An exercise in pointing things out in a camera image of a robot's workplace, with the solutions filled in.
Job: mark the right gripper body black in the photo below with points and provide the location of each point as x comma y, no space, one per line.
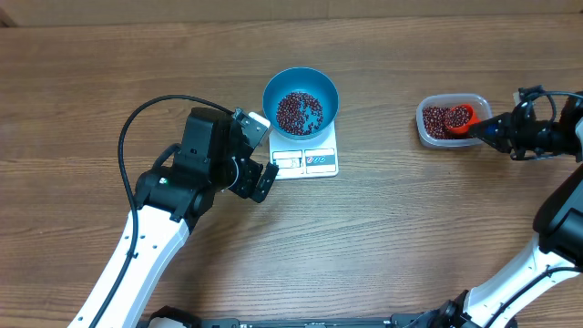
539,137

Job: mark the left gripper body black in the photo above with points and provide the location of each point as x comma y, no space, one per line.
248,176

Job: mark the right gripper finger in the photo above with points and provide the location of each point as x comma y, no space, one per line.
491,126
501,144

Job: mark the orange scoop blue handle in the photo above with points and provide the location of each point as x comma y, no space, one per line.
459,118

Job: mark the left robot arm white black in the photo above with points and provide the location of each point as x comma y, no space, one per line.
214,155

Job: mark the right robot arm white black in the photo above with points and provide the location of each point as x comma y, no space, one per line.
554,253

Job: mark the white digital kitchen scale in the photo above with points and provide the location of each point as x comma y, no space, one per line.
305,159

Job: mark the red beans in bowl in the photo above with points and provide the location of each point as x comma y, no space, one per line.
299,114

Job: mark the blue metal bowl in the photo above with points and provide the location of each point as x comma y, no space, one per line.
301,79

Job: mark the clear plastic bean container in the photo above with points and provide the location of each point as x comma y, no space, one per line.
480,106

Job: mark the red beans in container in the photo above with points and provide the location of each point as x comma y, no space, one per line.
434,122

